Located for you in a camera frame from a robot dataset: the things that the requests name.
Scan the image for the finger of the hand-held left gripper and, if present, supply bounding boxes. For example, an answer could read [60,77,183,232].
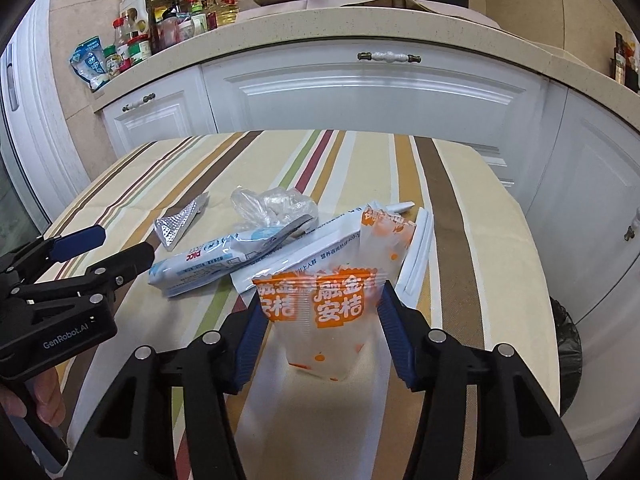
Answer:
[0,226,107,286]
[10,242,156,311]

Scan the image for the person's left hand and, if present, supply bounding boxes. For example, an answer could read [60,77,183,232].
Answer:
[27,366,67,426]

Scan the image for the blue and white wipes packet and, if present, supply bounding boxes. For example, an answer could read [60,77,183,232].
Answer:
[148,215,318,298]

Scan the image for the crumpled clear plastic bag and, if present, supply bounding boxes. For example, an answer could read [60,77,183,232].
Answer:
[230,186,320,228]

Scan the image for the dark sauce bottle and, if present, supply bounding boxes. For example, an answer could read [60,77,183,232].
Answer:
[611,31,628,81]

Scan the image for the white paper package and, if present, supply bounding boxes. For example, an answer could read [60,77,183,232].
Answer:
[231,208,381,293]

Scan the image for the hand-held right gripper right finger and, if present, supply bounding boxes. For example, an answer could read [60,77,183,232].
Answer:
[376,285,588,480]

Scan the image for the white glazed door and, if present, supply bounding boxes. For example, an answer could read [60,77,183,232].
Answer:
[0,0,95,248]

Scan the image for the white kitchen cabinets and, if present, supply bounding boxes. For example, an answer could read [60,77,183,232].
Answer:
[97,42,640,466]

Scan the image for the yellow cooking oil bottle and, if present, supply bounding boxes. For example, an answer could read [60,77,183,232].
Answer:
[212,0,239,28]

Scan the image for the white storage rack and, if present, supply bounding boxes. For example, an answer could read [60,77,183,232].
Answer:
[119,0,199,26]

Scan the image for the silver foil wrapper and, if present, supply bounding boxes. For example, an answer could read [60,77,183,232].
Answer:
[153,193,211,251]

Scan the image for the orange and white snack bag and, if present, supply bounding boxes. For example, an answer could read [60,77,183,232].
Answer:
[251,204,417,383]

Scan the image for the blue and white pouch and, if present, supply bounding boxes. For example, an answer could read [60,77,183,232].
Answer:
[70,36,109,92]

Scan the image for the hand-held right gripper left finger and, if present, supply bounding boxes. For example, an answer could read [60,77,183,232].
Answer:
[60,297,273,480]

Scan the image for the cluster of condiment bottles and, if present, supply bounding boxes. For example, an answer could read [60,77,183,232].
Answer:
[102,0,221,68]

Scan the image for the striped tablecloth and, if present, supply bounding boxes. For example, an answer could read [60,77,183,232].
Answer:
[37,130,561,480]

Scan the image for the white brass drawer handle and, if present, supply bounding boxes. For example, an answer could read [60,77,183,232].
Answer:
[357,51,422,64]

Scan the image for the bin with black liner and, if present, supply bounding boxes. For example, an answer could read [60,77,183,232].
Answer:
[547,295,584,416]

